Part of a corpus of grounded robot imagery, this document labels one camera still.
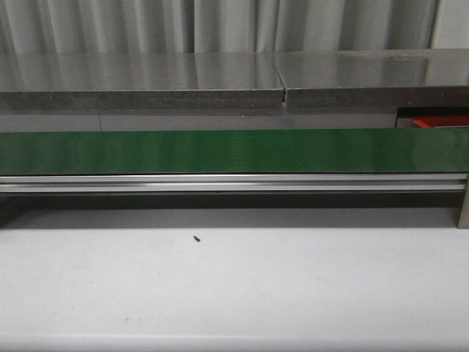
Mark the green conveyor belt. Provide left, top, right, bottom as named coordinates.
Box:
left=1, top=128, right=468, bottom=176

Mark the red plastic tray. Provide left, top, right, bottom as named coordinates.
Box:
left=413, top=115, right=469, bottom=128

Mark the grey right table slab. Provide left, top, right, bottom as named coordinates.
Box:
left=273, top=48, right=468, bottom=109

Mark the grey table slab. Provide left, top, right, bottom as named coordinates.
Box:
left=1, top=53, right=284, bottom=111
left=273, top=48, right=468, bottom=109

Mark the grey left table slab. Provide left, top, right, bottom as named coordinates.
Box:
left=1, top=53, right=284, bottom=111

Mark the right conveyor support leg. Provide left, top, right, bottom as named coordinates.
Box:
left=457, top=180, right=469, bottom=229

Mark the grey pleated curtain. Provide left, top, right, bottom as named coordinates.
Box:
left=1, top=1, right=438, bottom=54

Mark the aluminium conveyor frame rail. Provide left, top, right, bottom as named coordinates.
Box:
left=1, top=173, right=468, bottom=194

